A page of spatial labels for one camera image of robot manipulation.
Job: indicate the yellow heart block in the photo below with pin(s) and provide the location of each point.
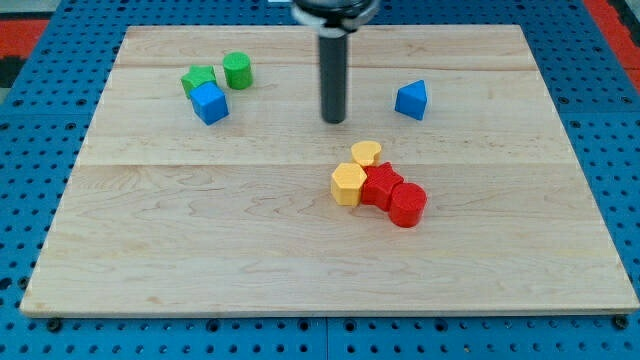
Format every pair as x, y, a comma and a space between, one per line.
366, 153

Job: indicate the light wooden board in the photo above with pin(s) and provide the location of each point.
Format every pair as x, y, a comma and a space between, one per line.
164, 216

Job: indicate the blue cube block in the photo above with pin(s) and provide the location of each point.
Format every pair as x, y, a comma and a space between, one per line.
209, 103

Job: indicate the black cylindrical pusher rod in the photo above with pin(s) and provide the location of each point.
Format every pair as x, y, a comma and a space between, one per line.
333, 56

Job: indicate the red cylinder block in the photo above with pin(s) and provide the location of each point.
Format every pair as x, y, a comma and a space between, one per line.
407, 204

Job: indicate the red star block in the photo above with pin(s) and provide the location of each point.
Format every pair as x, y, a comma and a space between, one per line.
379, 185

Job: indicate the green star block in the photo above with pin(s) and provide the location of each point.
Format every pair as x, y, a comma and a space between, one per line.
197, 76

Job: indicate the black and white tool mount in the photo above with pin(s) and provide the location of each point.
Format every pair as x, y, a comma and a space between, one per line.
334, 18

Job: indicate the blue triangle block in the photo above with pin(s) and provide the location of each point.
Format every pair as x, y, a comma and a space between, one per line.
412, 100

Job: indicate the yellow hexagon block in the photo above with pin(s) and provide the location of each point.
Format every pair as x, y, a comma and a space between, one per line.
346, 185

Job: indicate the green cylinder block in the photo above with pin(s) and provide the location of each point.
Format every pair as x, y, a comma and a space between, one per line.
237, 69

